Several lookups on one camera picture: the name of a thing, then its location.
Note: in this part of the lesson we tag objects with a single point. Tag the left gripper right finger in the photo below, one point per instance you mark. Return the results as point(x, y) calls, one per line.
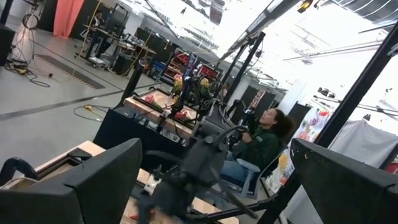
point(351, 202)

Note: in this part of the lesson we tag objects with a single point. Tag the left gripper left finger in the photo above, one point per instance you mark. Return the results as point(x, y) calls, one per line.
point(77, 202)

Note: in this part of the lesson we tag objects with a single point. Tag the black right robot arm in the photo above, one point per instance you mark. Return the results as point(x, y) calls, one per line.
point(202, 161)

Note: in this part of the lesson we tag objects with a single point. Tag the grey cloth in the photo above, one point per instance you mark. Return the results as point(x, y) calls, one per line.
point(363, 143)

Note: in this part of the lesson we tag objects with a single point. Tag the black table edge clamp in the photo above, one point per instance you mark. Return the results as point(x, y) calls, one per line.
point(15, 161)

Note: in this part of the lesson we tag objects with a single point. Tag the neighbouring black draped table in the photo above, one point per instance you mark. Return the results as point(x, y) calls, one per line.
point(124, 133)

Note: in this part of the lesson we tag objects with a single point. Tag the flower print cloth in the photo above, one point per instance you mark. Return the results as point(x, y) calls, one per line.
point(311, 124)

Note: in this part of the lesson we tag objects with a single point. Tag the person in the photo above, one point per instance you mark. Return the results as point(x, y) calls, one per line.
point(258, 149)
point(98, 28)

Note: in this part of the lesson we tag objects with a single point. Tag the grey blue chair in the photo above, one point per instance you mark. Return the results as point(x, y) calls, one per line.
point(248, 166)

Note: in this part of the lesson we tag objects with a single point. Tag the artificial flower bunch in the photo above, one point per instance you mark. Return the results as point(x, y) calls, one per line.
point(178, 82)
point(205, 84)
point(183, 115)
point(149, 99)

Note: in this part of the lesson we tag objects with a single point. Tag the distant workbench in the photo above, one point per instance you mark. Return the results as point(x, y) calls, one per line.
point(124, 46)

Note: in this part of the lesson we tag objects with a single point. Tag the black box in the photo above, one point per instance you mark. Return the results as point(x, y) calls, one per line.
point(6, 46)

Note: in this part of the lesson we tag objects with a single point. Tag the red storage shelf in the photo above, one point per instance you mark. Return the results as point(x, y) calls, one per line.
point(180, 59)

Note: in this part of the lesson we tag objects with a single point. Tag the salmon curtain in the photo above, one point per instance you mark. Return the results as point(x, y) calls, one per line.
point(66, 18)

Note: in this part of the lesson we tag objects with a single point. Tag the black stand post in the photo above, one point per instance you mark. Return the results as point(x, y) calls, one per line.
point(133, 81)

